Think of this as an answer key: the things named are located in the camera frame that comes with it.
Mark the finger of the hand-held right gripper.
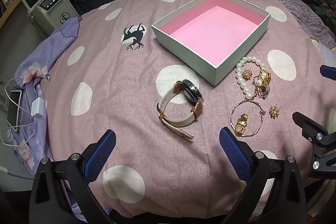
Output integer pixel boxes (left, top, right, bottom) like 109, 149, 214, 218
320, 64, 336, 78
293, 112, 336, 178

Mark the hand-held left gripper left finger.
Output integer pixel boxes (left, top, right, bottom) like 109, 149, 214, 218
28, 129, 117, 224

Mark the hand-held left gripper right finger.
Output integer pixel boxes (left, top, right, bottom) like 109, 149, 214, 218
219, 126, 307, 224

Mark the ornate gold ring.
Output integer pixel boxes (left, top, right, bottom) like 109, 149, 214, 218
234, 114, 248, 134

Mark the thin rose gold bangle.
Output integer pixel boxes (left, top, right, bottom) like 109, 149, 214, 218
230, 99, 264, 137

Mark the white strap wristwatch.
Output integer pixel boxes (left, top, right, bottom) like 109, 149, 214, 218
157, 79, 204, 140

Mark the white pearl bracelet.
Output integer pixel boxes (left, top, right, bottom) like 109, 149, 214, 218
235, 56, 265, 101

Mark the pale green box pink inside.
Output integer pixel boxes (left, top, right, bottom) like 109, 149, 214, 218
151, 0, 271, 87

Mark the white and yellow cloth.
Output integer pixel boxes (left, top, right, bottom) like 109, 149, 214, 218
312, 39, 336, 64

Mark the pink polka dot blanket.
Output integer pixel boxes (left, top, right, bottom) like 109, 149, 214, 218
39, 0, 336, 224

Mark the purple knit blanket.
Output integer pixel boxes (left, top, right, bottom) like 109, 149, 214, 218
252, 0, 336, 48

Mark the white charger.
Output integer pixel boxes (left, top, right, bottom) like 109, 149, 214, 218
31, 99, 45, 117

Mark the white smartphone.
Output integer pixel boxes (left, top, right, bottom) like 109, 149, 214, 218
7, 90, 23, 132

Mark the purple floral cloth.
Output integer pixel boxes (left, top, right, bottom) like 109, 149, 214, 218
13, 15, 82, 224

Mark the white beauty machine with screen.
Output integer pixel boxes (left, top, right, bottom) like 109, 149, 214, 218
20, 0, 79, 38

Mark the white charging cable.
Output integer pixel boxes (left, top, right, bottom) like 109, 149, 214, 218
0, 77, 37, 147

